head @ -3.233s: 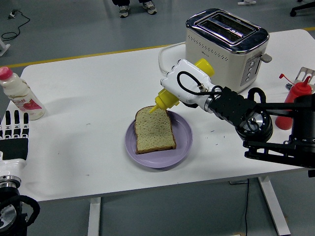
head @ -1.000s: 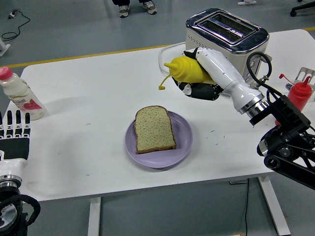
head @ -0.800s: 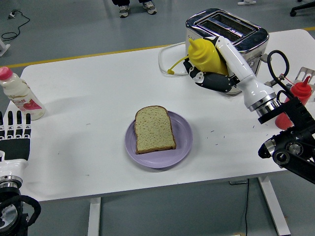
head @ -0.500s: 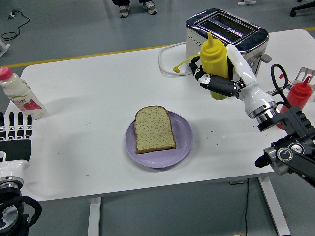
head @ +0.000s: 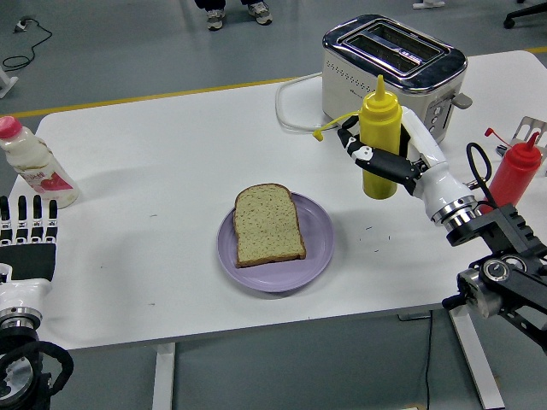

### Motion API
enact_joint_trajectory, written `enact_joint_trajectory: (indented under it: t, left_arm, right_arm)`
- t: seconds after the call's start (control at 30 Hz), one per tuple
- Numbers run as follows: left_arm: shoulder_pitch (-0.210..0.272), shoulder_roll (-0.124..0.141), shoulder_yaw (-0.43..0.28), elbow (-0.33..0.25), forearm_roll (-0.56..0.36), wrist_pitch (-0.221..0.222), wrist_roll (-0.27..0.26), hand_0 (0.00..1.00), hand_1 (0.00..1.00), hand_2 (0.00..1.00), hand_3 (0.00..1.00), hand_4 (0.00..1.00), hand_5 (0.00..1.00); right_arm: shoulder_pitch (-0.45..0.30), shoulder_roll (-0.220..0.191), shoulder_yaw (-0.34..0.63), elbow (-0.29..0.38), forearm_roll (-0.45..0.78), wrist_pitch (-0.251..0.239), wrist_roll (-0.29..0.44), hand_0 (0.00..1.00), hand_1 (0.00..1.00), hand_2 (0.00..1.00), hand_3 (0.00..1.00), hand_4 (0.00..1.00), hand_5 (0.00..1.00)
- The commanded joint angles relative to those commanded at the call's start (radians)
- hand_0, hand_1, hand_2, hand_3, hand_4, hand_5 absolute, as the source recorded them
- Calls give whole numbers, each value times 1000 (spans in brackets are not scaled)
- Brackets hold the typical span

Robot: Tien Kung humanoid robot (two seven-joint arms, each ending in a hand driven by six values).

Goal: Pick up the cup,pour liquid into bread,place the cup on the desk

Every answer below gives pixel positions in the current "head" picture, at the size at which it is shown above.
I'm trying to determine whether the red squeeze bottle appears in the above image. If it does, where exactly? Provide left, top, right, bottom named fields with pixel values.
left=484, top=126, right=544, bottom=214

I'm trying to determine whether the black cable under table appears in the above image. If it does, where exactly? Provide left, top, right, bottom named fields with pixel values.
left=424, top=310, right=435, bottom=410

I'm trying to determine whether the white stand base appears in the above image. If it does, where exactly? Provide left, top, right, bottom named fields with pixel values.
left=0, top=67, right=21, bottom=100

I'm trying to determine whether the milk bottle with pink cap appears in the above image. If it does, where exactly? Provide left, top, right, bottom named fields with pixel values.
left=0, top=115, right=81, bottom=211

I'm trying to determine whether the purple plate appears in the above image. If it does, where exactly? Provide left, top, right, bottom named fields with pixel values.
left=216, top=191, right=337, bottom=295

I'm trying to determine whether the white toaster cord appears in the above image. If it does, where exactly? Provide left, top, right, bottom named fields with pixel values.
left=274, top=72, right=339, bottom=133

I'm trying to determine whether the white table leg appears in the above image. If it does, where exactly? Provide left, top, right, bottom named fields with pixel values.
left=151, top=341, right=178, bottom=410
left=447, top=307, right=508, bottom=409

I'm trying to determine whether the yellow squeeze bottle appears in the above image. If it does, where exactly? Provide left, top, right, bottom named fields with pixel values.
left=312, top=74, right=405, bottom=202

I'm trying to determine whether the metal spatula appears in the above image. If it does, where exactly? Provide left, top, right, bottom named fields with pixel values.
left=494, top=115, right=547, bottom=178

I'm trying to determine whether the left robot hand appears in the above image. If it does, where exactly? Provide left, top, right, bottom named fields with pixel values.
left=0, top=194, right=60, bottom=313

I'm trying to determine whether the grey sneaker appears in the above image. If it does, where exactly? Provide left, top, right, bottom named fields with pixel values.
left=247, top=1, right=274, bottom=26
left=206, top=8, right=227, bottom=32

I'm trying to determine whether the cream and chrome toaster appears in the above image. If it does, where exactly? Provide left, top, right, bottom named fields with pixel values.
left=321, top=14, right=474, bottom=163

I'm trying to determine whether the black office chair base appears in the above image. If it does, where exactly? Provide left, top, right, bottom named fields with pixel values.
left=503, top=0, right=547, bottom=30

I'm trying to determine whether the slice of bread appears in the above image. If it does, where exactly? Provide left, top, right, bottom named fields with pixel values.
left=232, top=183, right=308, bottom=269

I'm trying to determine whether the black floor cable with plug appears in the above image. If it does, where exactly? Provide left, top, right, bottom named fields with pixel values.
left=3, top=15, right=54, bottom=70

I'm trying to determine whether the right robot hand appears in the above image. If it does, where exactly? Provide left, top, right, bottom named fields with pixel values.
left=336, top=106, right=474, bottom=224

